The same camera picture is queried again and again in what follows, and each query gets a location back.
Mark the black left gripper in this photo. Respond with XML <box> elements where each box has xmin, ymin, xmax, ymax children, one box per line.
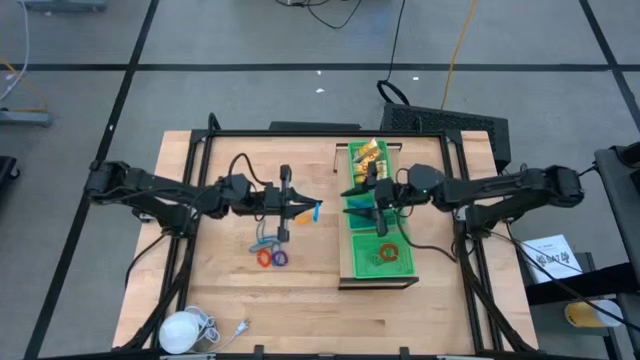
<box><xmin>252</xmin><ymin>164</ymin><xmax>324</xmax><ymax>244</ymax></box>

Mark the white dome lamp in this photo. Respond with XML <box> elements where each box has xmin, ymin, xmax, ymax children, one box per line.
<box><xmin>158</xmin><ymin>310</ymin><xmax>201</xmax><ymax>355</ymax></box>

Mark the yellow white bottle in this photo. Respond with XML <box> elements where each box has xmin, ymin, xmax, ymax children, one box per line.
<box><xmin>563</xmin><ymin>298</ymin><xmax>625</xmax><ymax>329</ymax></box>

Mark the grey desk foot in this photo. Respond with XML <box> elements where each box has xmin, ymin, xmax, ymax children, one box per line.
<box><xmin>0</xmin><ymin>109</ymin><xmax>54</xmax><ymax>128</ymax></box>

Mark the yellow floor cable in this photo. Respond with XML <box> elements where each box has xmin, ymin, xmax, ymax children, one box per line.
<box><xmin>441</xmin><ymin>0</ymin><xmax>477</xmax><ymax>110</ymax></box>

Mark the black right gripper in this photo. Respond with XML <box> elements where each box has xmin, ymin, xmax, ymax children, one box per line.
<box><xmin>340</xmin><ymin>162</ymin><xmax>411</xmax><ymax>238</ymax></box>

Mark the black aluminium table frame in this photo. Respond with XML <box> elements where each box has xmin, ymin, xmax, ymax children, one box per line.
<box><xmin>119</xmin><ymin>113</ymin><xmax>539</xmax><ymax>360</ymax></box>

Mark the black floor cable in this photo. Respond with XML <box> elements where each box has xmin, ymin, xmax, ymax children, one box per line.
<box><xmin>375</xmin><ymin>0</ymin><xmax>409</xmax><ymax>105</ymax></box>

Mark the white printed booklet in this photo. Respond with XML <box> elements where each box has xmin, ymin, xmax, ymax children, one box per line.
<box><xmin>521</xmin><ymin>233</ymin><xmax>584</xmax><ymax>285</ymax></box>

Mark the white lamp cable with plug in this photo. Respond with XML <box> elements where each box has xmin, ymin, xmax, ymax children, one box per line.
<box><xmin>184</xmin><ymin>305</ymin><xmax>251</xmax><ymax>354</ymax></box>

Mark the green plastic slotted basket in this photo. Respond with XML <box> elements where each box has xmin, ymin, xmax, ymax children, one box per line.
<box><xmin>347</xmin><ymin>139</ymin><xmax>393</xmax><ymax>190</ymax></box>
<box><xmin>344</xmin><ymin>189</ymin><xmax>407</xmax><ymax>232</ymax></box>
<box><xmin>351</xmin><ymin>231</ymin><xmax>418</xmax><ymax>279</ymax></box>

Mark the black equipment cart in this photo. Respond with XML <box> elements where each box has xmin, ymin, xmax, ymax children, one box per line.
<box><xmin>523</xmin><ymin>142</ymin><xmax>640</xmax><ymax>360</ymax></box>

